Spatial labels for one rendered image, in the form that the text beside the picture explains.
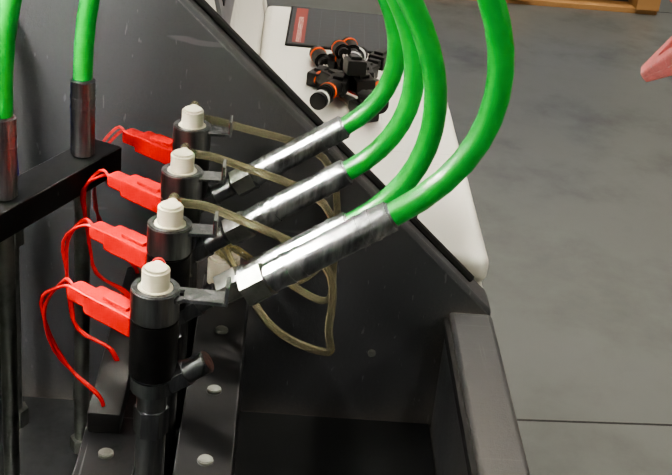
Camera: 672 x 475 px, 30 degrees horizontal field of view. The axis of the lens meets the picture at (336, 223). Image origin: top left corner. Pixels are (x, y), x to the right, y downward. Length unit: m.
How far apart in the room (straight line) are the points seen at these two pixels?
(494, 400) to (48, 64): 0.43
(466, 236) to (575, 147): 2.90
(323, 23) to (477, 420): 0.83
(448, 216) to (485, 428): 0.29
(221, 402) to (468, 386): 0.21
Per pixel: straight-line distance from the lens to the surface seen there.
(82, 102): 0.92
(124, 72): 1.00
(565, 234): 3.45
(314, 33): 1.62
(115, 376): 0.88
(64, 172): 0.92
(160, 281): 0.71
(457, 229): 1.15
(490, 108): 0.66
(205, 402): 0.88
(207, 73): 0.99
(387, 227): 0.68
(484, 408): 0.97
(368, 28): 1.67
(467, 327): 1.06
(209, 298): 0.71
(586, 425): 2.69
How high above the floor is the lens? 1.49
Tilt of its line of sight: 27 degrees down
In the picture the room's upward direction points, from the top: 6 degrees clockwise
